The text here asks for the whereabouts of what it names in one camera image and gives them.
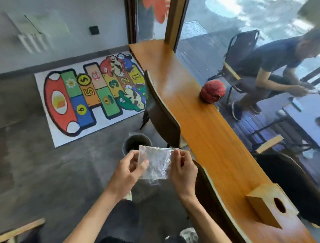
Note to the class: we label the person's left hand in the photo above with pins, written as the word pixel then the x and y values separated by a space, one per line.
pixel 123 176

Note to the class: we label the person's right hand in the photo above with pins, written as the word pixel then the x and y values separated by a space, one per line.
pixel 185 177

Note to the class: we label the person's right thumb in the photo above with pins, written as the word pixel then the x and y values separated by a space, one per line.
pixel 175 162

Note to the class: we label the person's left thumb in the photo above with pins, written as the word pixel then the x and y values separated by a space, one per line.
pixel 143 167

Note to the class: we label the clear plastic bag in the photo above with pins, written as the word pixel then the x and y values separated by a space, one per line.
pixel 157 162

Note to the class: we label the person's right forearm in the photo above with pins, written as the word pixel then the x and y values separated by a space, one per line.
pixel 202 220

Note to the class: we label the person's left forearm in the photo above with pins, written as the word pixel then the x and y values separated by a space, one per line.
pixel 95 220

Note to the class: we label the black round bucket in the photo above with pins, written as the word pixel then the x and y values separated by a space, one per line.
pixel 135 142

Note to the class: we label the person's white shoe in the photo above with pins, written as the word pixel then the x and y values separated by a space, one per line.
pixel 188 235

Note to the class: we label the red cap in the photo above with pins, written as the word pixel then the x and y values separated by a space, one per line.
pixel 212 91

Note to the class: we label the colourful hopscotch floor mat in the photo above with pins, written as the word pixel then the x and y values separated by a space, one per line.
pixel 82 100

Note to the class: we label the wooden tissue box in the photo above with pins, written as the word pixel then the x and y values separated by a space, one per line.
pixel 265 205

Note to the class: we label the black chair with wooden armrest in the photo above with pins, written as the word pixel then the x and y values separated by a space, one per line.
pixel 287 175

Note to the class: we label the black folding outdoor chair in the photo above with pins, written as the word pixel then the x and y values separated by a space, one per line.
pixel 241 47

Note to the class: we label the dark phone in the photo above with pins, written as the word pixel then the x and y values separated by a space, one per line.
pixel 298 104

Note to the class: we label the wooden furniture edge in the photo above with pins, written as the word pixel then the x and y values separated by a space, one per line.
pixel 20 230

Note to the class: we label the grey outdoor table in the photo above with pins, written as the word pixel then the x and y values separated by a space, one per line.
pixel 307 117

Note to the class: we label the red window sticker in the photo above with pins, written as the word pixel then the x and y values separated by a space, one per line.
pixel 157 10

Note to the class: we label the wooden window post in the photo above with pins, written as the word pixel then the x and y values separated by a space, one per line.
pixel 175 22

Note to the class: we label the black wall socket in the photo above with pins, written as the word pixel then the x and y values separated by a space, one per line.
pixel 94 30

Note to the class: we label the dark door frame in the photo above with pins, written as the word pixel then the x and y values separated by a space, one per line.
pixel 130 21

